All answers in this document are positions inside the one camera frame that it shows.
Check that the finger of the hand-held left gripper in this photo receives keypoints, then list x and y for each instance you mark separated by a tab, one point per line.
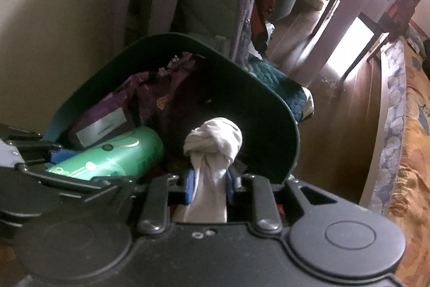
84	184
60	156

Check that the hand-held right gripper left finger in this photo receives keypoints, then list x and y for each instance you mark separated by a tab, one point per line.
189	187

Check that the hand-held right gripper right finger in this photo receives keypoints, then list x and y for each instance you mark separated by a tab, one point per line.
231	193

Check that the green plastic bottle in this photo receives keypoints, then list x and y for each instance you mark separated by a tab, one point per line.
117	156

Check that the white knotted cloth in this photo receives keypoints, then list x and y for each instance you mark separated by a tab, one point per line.
211	139

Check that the dark trash bin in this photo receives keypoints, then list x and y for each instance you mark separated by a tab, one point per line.
235	95

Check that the purple snack bag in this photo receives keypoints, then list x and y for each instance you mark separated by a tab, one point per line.
151	95

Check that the purple box with grey label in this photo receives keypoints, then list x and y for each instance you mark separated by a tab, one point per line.
100	129

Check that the teal quilted cloth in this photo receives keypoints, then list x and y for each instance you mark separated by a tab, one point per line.
278	78

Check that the yellow patterned bed sheet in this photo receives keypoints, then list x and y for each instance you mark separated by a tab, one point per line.
416	172

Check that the red plaid cloth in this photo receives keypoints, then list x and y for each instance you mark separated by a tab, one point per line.
399	8

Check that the beige bed frame rail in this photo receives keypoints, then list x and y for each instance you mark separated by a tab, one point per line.
376	145

